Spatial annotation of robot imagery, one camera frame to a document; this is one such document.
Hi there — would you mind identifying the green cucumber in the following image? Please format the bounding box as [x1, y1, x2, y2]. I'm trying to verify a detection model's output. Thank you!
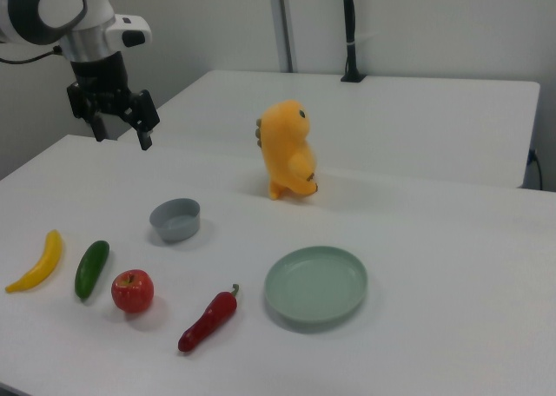
[74, 240, 110, 301]

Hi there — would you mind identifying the yellow banana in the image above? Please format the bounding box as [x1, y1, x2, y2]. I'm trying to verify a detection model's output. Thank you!
[4, 229, 64, 294]

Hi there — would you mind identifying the red apple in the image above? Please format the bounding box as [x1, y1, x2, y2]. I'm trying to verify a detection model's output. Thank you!
[110, 269, 155, 314]

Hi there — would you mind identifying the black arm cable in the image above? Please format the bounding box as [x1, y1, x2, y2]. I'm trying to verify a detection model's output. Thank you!
[0, 43, 66, 65]

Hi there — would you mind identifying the red chili pepper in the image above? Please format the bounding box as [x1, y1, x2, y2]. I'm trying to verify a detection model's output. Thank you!
[177, 283, 242, 353]

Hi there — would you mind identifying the grey partition post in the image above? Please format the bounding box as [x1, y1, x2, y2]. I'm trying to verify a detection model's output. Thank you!
[275, 0, 301, 73]

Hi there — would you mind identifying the black pole with clamp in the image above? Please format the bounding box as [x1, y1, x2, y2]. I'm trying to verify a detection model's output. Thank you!
[340, 0, 367, 83]

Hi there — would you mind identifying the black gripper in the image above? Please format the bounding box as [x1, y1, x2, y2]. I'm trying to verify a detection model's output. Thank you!
[66, 50, 161, 152]

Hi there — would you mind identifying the grey bowl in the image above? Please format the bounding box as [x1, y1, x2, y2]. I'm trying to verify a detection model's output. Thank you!
[149, 197, 202, 244]

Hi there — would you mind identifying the orange dinosaur plush toy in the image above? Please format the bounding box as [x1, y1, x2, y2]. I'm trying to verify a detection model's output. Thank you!
[253, 99, 321, 201]

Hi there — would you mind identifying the pale green plate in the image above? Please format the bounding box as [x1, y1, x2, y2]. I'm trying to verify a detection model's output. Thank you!
[264, 245, 369, 326]

